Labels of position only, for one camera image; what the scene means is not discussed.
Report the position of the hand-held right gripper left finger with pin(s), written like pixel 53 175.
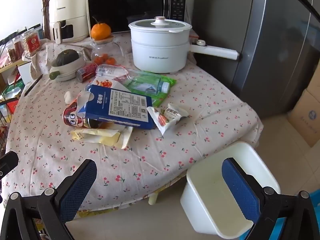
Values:
pixel 77 192

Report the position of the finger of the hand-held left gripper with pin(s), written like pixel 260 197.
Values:
pixel 8 162

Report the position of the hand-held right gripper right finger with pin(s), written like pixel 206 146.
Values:
pixel 240 192

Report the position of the white plastic bin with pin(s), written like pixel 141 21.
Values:
pixel 215 185

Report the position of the pale paper wrapper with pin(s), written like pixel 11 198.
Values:
pixel 100 137

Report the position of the clear plastic bottle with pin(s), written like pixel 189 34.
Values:
pixel 140 81

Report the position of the red cartoon face can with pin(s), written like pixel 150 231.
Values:
pixel 71 117

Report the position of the cream table leg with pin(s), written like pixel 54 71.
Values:
pixel 152 198

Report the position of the black pen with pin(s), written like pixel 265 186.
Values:
pixel 33 85

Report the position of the cherry print tablecloth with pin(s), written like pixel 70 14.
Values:
pixel 150 155

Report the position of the wooden shelf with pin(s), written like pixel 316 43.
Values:
pixel 10 66

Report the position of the blue carton box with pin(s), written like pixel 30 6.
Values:
pixel 125 107

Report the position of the small green lime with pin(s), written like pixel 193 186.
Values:
pixel 53 75

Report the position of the brown cardboard box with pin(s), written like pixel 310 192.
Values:
pixel 306 115

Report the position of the white snack wrapper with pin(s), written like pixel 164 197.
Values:
pixel 167 117

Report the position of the stack of white bowls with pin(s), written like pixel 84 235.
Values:
pixel 66 71

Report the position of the red heart-shaped dish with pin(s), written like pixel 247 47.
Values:
pixel 105 83

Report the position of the glass jar of red snacks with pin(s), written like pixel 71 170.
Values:
pixel 17 48

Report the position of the red drink can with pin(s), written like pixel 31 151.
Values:
pixel 86 72

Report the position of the green pumpkin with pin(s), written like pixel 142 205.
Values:
pixel 66 58

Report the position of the red label glass jar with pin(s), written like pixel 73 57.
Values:
pixel 31 42

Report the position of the green snack packet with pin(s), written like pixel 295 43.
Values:
pixel 165 93

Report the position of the small orange tangerine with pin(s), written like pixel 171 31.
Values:
pixel 110 61
pixel 98 59

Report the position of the glass jar with wooden lid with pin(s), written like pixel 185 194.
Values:
pixel 107 48

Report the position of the grey refrigerator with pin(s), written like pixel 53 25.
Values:
pixel 262 42

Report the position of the large orange tangerine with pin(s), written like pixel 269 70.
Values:
pixel 100 31

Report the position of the cream air fryer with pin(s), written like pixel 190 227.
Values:
pixel 66 12

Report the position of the white electric cooking pot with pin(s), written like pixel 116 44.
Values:
pixel 160 52

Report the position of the dried branches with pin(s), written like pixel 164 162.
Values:
pixel 46 5

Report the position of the black microwave oven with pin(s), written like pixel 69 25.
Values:
pixel 125 7

